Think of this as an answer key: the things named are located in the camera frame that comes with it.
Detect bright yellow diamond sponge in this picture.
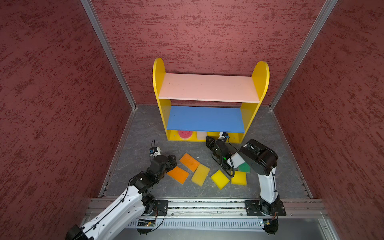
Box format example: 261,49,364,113
211,170,230,190

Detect pale yellow sponge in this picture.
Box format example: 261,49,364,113
192,164,210,187

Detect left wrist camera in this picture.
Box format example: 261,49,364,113
150,147,161,159

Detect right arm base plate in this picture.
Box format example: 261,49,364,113
244,199,287,217

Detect orange sponge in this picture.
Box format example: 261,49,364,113
180,153,200,172
167,167,190,185

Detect left circuit board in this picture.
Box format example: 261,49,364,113
137,219,156,228

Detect aluminium mounting rail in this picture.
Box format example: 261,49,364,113
85,197,329,219

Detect right circuit board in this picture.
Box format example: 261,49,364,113
263,219,278,229

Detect orange sponge upper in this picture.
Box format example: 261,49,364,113
180,153,200,172

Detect bright yellow square sponge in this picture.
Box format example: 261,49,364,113
231,171,247,186

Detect round pink smiley sponge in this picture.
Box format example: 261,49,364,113
178,131,193,140

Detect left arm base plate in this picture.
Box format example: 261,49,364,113
143,200,169,216

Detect circuit board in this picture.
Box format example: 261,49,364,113
263,219,278,229
137,219,156,228

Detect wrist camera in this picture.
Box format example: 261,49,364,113
150,147,161,159
218,132,229,140

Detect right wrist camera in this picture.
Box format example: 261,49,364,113
218,132,229,140

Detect white sponge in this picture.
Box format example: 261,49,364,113
197,132,207,141

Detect yellow shelf with coloured boards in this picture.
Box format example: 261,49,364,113
153,58,270,144

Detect green yellow scouring sponge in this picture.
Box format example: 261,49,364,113
238,163,251,173

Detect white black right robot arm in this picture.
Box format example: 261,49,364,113
206,136,280,216

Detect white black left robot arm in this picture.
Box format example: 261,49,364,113
65,154,177,240

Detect orange sponge lower left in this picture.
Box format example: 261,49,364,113
167,167,190,185

